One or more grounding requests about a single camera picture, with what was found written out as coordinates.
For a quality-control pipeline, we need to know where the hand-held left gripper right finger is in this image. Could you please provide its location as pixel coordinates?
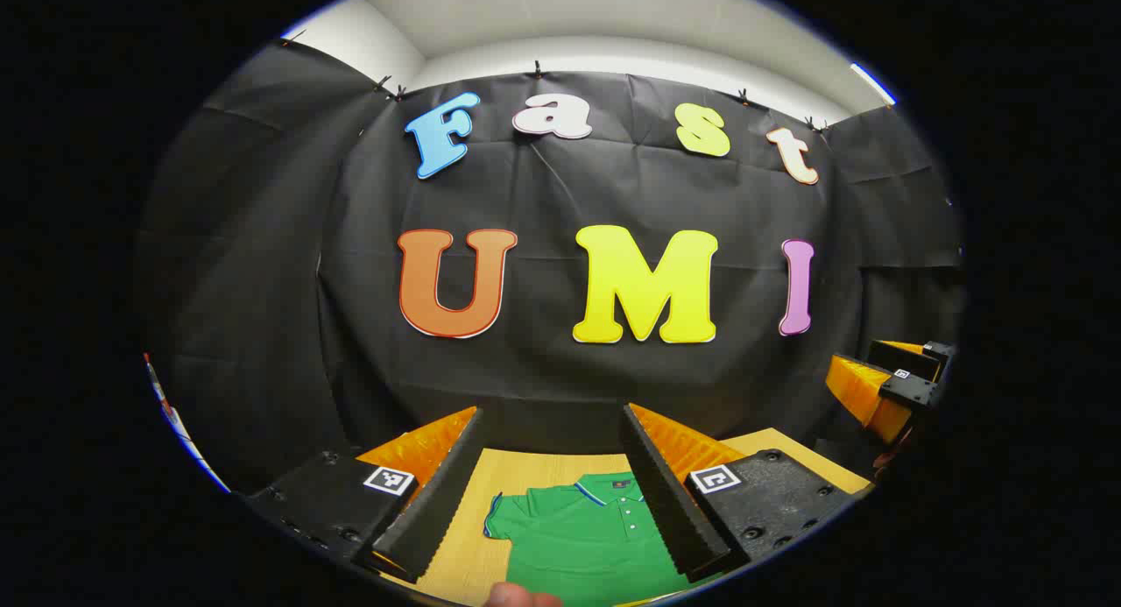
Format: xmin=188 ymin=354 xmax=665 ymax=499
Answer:
xmin=620 ymin=403 xmax=872 ymax=583

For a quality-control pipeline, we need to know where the green T-shirt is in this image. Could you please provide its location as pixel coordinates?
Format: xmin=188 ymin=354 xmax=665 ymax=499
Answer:
xmin=483 ymin=471 xmax=723 ymax=607

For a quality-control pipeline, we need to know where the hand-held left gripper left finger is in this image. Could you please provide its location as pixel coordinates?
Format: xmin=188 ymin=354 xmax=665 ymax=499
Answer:
xmin=232 ymin=406 xmax=485 ymax=583

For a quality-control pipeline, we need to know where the ceiling light panel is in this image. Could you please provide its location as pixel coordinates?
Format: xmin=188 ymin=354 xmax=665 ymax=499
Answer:
xmin=850 ymin=62 xmax=897 ymax=107

